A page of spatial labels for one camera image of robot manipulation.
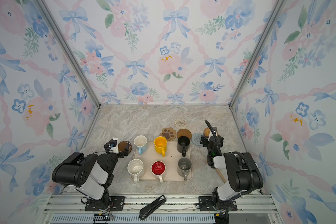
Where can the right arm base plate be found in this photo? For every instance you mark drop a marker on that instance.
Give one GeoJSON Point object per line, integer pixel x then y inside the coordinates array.
{"type": "Point", "coordinates": [206, 203]}

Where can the black handheld device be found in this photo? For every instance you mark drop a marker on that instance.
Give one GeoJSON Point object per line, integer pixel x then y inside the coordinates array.
{"type": "Point", "coordinates": [151, 207]}

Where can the black mug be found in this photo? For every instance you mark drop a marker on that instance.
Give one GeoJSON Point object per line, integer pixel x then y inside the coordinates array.
{"type": "Point", "coordinates": [183, 145]}

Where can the light blue woven coaster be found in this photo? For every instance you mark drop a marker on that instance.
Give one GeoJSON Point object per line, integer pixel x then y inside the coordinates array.
{"type": "Point", "coordinates": [196, 138]}

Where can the cork paw print coaster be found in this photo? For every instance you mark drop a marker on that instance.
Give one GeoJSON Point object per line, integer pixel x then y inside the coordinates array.
{"type": "Point", "coordinates": [169, 133]}

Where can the plain round wooden coaster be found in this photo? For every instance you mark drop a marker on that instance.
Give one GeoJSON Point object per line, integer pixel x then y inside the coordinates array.
{"type": "Point", "coordinates": [184, 132]}

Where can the beige serving tray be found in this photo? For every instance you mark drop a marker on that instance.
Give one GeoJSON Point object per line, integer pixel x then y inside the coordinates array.
{"type": "Point", "coordinates": [171, 161]}

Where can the red interior white mug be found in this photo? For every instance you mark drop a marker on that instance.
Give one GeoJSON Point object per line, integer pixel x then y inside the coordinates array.
{"type": "Point", "coordinates": [158, 169]}

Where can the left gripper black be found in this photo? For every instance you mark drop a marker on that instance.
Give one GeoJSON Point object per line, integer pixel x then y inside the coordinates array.
{"type": "Point", "coordinates": [120, 150]}

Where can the wooden mallet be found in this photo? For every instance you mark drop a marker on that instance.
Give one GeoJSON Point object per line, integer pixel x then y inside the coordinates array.
{"type": "Point", "coordinates": [221, 176]}

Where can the multicolour woven rope coaster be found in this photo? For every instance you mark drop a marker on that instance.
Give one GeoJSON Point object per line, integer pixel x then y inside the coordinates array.
{"type": "Point", "coordinates": [181, 123]}

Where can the wicker rattan coaster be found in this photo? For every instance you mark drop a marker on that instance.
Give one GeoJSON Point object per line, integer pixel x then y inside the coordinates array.
{"type": "Point", "coordinates": [207, 131]}

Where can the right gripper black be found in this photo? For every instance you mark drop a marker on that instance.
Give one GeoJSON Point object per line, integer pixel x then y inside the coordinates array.
{"type": "Point", "coordinates": [210, 141]}

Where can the scratched dark wooden coaster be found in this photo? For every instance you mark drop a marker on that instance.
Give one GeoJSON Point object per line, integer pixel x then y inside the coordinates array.
{"type": "Point", "coordinates": [125, 147]}

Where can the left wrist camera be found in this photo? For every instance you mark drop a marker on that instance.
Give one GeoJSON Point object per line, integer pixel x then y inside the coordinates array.
{"type": "Point", "coordinates": [112, 146]}

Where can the yellow mug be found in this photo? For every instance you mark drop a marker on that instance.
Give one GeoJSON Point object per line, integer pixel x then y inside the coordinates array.
{"type": "Point", "coordinates": [160, 144]}

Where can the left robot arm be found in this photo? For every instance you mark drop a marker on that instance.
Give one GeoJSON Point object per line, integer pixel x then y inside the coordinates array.
{"type": "Point", "coordinates": [92, 175]}

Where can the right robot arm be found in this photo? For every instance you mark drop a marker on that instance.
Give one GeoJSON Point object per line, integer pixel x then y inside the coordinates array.
{"type": "Point", "coordinates": [243, 174]}

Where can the grey mug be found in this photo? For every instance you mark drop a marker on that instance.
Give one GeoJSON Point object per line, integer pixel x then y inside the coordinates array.
{"type": "Point", "coordinates": [184, 167]}

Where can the light blue mug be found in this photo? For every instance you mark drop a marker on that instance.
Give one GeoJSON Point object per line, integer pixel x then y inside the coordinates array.
{"type": "Point", "coordinates": [141, 144]}

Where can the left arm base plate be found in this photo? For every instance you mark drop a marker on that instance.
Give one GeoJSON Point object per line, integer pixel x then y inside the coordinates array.
{"type": "Point", "coordinates": [116, 204]}

